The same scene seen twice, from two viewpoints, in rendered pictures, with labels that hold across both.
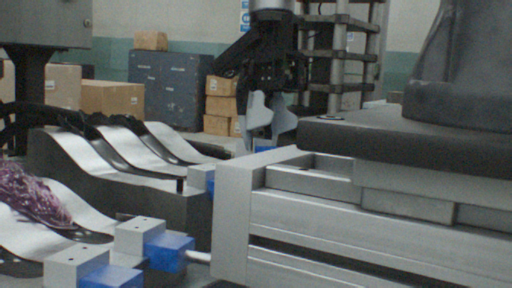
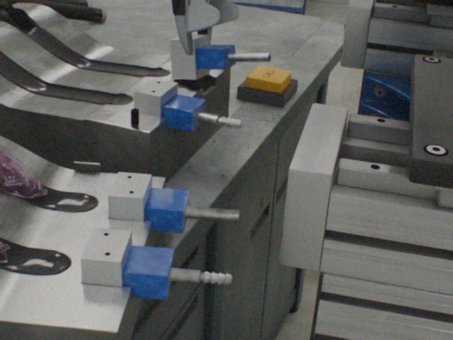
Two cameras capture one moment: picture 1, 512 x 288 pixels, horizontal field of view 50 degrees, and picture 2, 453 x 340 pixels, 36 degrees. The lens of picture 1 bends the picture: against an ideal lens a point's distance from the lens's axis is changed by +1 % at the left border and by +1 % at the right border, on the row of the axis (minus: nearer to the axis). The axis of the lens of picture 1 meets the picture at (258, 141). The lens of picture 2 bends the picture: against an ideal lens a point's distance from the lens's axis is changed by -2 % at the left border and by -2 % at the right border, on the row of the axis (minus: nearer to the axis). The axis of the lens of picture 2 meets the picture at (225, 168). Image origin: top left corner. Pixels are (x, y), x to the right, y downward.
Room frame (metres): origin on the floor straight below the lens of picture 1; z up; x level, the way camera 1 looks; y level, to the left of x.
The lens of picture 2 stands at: (-0.03, 0.21, 1.24)
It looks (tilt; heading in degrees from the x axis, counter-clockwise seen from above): 28 degrees down; 344
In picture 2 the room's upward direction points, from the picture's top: 3 degrees clockwise
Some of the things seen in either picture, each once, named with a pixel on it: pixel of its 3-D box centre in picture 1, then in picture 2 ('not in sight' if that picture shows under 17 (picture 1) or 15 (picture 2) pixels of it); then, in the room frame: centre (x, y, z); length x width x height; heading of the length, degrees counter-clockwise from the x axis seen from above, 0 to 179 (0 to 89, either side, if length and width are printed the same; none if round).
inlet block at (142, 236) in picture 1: (177, 254); (176, 210); (0.57, 0.08, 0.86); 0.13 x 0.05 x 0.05; 71
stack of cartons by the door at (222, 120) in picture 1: (235, 107); not in sight; (7.66, 0.36, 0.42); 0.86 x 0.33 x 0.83; 65
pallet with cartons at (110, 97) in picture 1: (75, 116); not in sight; (5.71, 1.95, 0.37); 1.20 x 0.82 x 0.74; 73
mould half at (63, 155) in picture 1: (136, 169); (36, 78); (0.95, 0.21, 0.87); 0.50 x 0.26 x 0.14; 54
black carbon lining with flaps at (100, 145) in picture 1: (138, 143); (38, 49); (0.93, 0.21, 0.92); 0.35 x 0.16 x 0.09; 54
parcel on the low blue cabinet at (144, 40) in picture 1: (151, 40); not in sight; (8.17, 1.68, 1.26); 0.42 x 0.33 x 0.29; 65
